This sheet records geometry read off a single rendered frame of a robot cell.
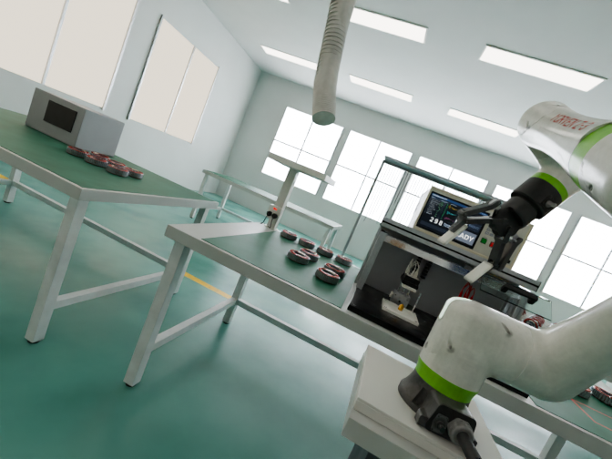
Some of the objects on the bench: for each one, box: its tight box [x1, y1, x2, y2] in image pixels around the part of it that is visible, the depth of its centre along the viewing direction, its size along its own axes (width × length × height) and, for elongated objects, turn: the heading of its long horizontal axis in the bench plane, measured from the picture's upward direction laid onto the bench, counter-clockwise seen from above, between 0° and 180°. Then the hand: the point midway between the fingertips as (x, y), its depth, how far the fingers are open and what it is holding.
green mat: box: [201, 230, 360, 309], centre depth 170 cm, size 94×61×1 cm, turn 94°
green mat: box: [529, 384, 612, 443], centre depth 143 cm, size 94×61×1 cm, turn 94°
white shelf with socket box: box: [260, 151, 336, 231], centre depth 206 cm, size 35×37×46 cm
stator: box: [315, 267, 340, 284], centre depth 148 cm, size 11×11×4 cm
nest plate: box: [382, 298, 419, 326], centre depth 136 cm, size 15×15×1 cm
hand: (457, 259), depth 81 cm, fingers open, 13 cm apart
